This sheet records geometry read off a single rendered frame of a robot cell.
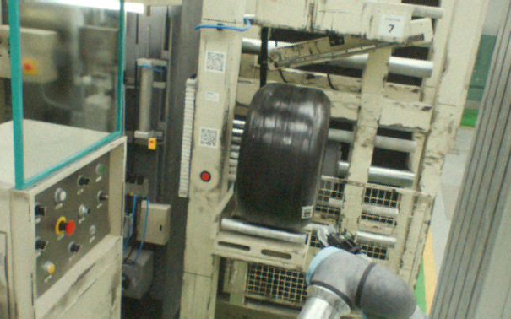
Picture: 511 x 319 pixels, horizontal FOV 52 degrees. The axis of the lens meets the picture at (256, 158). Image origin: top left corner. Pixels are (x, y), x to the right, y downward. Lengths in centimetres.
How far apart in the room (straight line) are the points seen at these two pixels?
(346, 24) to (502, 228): 172
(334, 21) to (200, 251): 107
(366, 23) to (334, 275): 115
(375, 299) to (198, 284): 115
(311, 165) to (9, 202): 95
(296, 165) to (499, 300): 133
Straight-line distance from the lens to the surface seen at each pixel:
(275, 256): 206
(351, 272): 130
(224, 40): 195
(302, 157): 179
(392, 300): 130
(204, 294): 231
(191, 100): 203
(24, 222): 140
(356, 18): 215
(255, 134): 182
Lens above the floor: 179
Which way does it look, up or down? 18 degrees down
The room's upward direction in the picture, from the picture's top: 7 degrees clockwise
